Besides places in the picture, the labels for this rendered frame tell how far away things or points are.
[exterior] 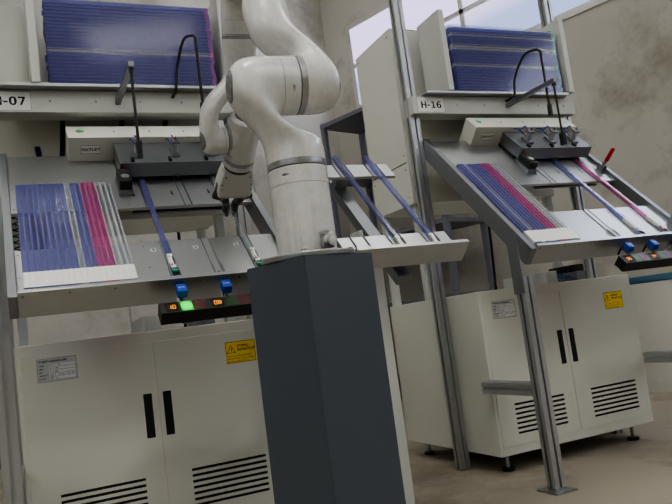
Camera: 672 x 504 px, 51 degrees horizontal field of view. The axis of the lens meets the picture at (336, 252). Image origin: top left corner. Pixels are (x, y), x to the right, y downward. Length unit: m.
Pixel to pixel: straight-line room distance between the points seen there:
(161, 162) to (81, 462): 0.87
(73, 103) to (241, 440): 1.13
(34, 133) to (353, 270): 1.39
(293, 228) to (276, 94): 0.27
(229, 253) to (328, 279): 0.62
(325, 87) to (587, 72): 3.88
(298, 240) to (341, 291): 0.13
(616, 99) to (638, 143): 0.33
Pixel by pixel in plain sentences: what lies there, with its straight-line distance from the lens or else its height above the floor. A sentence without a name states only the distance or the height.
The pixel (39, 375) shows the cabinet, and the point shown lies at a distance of 2.04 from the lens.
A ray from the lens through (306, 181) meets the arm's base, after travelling 1.39.
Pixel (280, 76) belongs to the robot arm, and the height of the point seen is 1.06.
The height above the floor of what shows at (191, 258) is 0.79.
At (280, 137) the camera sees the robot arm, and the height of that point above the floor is 0.94.
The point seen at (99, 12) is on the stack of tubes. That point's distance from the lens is 2.44.
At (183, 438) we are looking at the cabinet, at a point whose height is 0.31.
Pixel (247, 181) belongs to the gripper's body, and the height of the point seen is 1.00.
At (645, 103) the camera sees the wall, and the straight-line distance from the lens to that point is 5.02.
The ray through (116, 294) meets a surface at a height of 0.71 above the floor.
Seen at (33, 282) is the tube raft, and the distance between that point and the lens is 1.77.
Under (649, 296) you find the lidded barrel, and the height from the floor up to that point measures 0.51.
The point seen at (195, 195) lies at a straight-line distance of 2.16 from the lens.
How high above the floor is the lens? 0.56
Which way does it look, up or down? 6 degrees up
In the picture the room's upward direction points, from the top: 8 degrees counter-clockwise
